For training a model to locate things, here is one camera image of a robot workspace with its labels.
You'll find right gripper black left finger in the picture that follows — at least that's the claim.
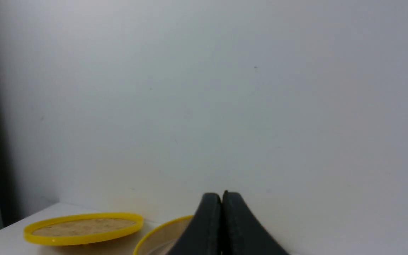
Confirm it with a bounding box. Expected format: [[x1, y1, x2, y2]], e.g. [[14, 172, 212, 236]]
[[168, 193, 222, 255]]

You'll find yellow-rimmed bamboo steamer basket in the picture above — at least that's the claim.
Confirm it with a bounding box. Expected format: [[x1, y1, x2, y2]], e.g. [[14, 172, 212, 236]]
[[133, 215, 194, 255]]

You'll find yellow-rimmed bamboo steamer lid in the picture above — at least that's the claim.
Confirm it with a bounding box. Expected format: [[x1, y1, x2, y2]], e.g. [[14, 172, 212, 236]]
[[24, 212, 144, 246]]

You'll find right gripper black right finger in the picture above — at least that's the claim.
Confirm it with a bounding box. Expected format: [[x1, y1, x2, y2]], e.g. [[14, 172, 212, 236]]
[[222, 191, 288, 255]]

